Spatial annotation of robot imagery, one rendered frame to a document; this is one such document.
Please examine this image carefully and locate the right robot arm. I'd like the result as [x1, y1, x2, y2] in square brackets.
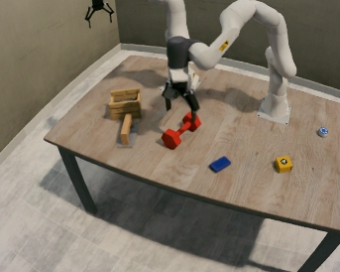
[148, 0, 199, 89]

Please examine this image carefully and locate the red dumbbell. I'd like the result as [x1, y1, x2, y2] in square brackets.
[161, 112, 201, 150]

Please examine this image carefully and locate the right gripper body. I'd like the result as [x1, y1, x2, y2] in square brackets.
[92, 0, 104, 11]

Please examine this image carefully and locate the wooden crate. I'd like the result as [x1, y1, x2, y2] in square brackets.
[108, 87, 142, 120]

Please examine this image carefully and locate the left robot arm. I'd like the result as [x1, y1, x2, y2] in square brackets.
[167, 0, 296, 118]

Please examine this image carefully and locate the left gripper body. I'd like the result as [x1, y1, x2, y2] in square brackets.
[170, 77, 188, 94]

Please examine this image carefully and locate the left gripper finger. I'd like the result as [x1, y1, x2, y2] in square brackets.
[178, 88, 200, 123]
[162, 80, 171, 111]

